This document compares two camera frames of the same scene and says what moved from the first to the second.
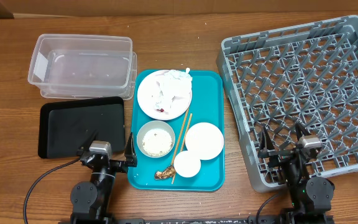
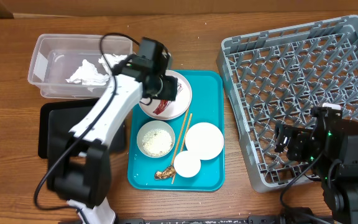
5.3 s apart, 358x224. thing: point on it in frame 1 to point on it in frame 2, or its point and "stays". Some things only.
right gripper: (286, 154) to (291, 142)
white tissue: (173, 84) to (88, 74)
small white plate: (205, 139) stays
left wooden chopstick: (179, 136) stays
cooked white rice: (157, 142) stays
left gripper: (130, 158) to (169, 91)
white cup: (187, 163) stays
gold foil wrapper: (168, 172) stays
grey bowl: (155, 139) stays
